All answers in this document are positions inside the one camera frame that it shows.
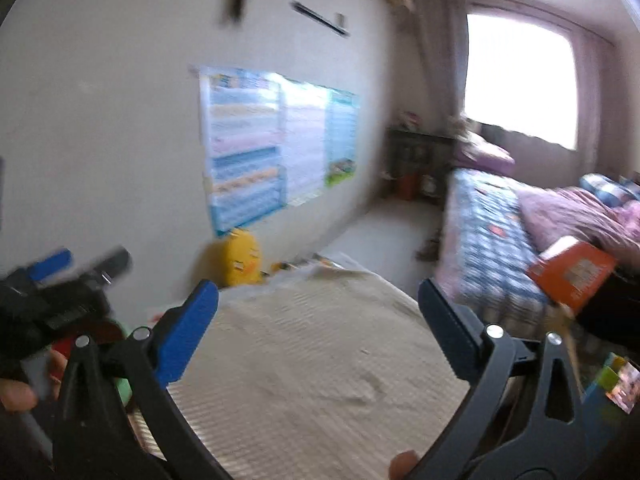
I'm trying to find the bed with plaid sheet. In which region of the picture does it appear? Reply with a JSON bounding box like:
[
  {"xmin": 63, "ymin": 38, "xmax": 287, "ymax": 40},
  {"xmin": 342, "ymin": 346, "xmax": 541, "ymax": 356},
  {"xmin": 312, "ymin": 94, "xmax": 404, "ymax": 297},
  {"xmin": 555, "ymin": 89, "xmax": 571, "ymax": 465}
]
[{"xmin": 435, "ymin": 167, "xmax": 556, "ymax": 311}]

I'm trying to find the person's left hand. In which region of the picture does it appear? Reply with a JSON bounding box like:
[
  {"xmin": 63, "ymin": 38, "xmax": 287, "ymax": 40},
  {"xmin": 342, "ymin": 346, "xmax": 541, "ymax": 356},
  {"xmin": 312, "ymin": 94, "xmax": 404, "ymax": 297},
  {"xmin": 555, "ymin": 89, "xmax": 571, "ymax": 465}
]
[{"xmin": 0, "ymin": 349, "xmax": 68, "ymax": 413}]

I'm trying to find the dark wall rail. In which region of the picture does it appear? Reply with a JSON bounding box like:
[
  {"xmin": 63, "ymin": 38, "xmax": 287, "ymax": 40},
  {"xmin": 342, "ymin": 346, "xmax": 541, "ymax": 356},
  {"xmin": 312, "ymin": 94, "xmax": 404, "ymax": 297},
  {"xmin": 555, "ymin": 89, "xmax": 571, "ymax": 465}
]
[{"xmin": 291, "ymin": 1, "xmax": 351, "ymax": 37}]

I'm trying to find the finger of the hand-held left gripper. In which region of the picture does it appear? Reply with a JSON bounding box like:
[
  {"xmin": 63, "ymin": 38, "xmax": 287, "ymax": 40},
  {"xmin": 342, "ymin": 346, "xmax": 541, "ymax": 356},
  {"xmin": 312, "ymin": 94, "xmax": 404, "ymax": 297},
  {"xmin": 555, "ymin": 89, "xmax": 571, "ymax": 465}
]
[
  {"xmin": 27, "ymin": 247, "xmax": 73, "ymax": 281},
  {"xmin": 75, "ymin": 246, "xmax": 133, "ymax": 286}
]

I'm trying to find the colourful box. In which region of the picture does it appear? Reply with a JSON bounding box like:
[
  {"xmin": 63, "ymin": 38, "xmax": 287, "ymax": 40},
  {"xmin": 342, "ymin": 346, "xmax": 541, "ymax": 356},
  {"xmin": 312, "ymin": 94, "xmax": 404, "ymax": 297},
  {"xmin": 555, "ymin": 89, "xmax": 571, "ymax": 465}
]
[{"xmin": 585, "ymin": 352, "xmax": 640, "ymax": 416}]

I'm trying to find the green chart wall poster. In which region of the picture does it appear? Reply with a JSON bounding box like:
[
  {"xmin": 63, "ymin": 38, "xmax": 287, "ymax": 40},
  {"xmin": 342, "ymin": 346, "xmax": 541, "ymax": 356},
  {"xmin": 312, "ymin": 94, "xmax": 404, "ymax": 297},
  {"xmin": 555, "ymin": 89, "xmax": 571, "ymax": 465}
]
[{"xmin": 324, "ymin": 87, "xmax": 361, "ymax": 188}]

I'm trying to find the blue letter wall poster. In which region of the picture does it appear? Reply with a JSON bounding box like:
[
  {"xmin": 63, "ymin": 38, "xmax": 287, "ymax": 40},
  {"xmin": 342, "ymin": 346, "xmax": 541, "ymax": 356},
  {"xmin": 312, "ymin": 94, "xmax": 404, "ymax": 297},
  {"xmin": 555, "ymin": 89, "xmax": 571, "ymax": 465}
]
[{"xmin": 197, "ymin": 66, "xmax": 288, "ymax": 238}]

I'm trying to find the yellow duck toy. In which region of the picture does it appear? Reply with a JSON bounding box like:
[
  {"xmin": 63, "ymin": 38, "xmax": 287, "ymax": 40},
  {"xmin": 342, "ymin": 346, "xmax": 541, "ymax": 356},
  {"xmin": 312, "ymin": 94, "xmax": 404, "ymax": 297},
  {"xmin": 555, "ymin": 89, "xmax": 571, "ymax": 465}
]
[{"xmin": 205, "ymin": 228, "xmax": 263, "ymax": 288}]

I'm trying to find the dark shelf table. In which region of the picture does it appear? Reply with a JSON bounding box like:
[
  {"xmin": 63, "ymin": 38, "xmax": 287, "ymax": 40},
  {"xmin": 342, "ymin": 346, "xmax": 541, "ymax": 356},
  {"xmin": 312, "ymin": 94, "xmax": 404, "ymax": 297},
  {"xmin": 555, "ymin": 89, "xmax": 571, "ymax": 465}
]
[{"xmin": 387, "ymin": 127, "xmax": 458, "ymax": 201}]

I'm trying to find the pink pillow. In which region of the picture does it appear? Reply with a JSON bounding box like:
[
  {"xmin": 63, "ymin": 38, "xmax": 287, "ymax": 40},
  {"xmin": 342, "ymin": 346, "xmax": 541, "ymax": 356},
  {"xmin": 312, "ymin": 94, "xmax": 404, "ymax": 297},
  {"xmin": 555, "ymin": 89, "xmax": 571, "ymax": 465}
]
[{"xmin": 460, "ymin": 137, "xmax": 516, "ymax": 173}]

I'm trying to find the person's right hand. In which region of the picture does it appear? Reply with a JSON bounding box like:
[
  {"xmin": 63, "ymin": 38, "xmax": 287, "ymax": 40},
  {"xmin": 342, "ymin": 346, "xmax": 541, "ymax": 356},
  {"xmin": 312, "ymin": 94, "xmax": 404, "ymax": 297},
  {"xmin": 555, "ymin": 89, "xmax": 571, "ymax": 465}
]
[{"xmin": 389, "ymin": 450, "xmax": 422, "ymax": 480}]

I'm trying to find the orange cardboard box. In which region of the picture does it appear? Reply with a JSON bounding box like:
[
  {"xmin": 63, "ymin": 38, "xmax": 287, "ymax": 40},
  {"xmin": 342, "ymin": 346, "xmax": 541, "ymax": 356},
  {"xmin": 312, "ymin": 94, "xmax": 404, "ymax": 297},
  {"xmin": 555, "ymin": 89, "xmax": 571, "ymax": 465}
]
[{"xmin": 527, "ymin": 236, "xmax": 618, "ymax": 317}]

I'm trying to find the pink curtain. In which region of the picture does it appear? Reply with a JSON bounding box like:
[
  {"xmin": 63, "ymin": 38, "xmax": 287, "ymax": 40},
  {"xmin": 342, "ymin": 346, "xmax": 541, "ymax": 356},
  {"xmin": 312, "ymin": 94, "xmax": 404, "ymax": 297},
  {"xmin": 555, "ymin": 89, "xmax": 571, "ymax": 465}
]
[
  {"xmin": 575, "ymin": 35, "xmax": 617, "ymax": 176},
  {"xmin": 412, "ymin": 0, "xmax": 471, "ymax": 126}
]

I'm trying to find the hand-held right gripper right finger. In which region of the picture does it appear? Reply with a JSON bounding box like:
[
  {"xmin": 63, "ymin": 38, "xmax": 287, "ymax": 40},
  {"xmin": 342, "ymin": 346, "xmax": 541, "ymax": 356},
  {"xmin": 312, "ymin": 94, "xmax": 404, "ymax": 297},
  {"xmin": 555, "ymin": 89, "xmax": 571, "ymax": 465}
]
[{"xmin": 417, "ymin": 277, "xmax": 588, "ymax": 480}]

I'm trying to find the beige striped tablecloth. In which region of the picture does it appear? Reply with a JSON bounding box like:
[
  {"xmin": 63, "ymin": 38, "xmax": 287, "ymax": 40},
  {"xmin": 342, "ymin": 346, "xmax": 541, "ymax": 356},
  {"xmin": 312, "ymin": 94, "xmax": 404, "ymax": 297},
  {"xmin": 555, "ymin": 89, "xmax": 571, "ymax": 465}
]
[{"xmin": 130, "ymin": 265, "xmax": 473, "ymax": 480}]

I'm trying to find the pink quilt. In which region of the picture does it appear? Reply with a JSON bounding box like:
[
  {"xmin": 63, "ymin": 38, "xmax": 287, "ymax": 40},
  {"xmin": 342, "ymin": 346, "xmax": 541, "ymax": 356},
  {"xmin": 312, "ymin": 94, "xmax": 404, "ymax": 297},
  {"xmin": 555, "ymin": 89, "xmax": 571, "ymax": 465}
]
[{"xmin": 517, "ymin": 186, "xmax": 640, "ymax": 261}]

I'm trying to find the white chart wall poster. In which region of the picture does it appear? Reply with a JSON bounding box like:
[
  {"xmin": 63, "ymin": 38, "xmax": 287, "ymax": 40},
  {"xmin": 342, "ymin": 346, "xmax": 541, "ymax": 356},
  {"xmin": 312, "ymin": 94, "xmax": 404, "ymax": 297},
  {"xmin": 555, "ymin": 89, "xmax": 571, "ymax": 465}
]
[{"xmin": 280, "ymin": 77, "xmax": 331, "ymax": 206}]

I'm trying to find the blue plaid pillow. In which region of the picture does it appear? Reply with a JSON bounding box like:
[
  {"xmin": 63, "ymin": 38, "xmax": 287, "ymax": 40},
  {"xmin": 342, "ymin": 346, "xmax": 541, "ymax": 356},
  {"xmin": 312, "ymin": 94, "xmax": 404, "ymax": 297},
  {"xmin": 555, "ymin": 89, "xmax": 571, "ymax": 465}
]
[{"xmin": 580, "ymin": 174, "xmax": 640, "ymax": 206}]

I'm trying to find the bright window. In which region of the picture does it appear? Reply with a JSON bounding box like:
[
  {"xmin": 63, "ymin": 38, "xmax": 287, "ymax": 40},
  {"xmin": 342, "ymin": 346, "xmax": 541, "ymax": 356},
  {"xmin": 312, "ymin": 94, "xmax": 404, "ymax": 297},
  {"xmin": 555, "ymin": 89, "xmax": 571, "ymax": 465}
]
[{"xmin": 462, "ymin": 12, "xmax": 578, "ymax": 151}]

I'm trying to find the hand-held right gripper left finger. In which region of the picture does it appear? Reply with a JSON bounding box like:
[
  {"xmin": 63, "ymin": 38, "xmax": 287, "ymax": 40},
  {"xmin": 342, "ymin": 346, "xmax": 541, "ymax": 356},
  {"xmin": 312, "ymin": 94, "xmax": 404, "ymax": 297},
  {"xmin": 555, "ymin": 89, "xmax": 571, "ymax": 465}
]
[{"xmin": 52, "ymin": 280, "xmax": 231, "ymax": 480}]

